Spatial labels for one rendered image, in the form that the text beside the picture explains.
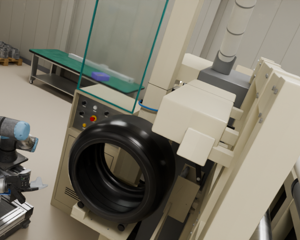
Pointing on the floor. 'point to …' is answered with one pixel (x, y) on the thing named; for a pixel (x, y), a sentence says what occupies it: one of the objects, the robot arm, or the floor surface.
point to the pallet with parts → (4, 54)
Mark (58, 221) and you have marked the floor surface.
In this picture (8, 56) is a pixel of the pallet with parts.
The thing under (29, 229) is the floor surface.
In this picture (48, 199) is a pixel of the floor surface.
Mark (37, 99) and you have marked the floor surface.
